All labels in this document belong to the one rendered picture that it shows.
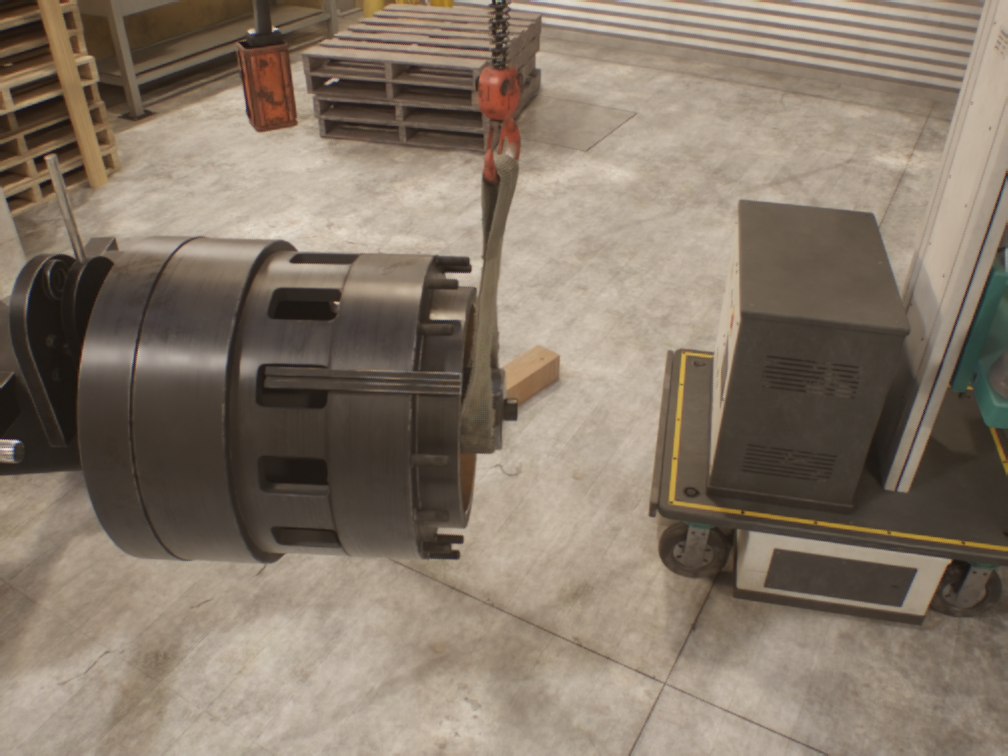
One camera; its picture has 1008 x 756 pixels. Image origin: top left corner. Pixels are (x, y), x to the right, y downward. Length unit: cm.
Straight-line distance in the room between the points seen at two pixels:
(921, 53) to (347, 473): 554
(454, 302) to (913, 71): 529
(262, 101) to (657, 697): 157
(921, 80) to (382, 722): 539
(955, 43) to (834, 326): 463
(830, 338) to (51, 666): 196
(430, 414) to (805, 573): 120
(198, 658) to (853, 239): 187
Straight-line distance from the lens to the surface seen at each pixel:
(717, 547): 227
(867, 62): 642
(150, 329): 134
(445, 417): 127
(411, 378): 121
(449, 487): 132
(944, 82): 640
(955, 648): 244
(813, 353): 189
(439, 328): 125
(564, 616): 225
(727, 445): 203
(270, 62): 112
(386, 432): 123
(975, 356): 208
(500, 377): 142
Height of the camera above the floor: 176
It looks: 36 degrees down
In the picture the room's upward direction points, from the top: straight up
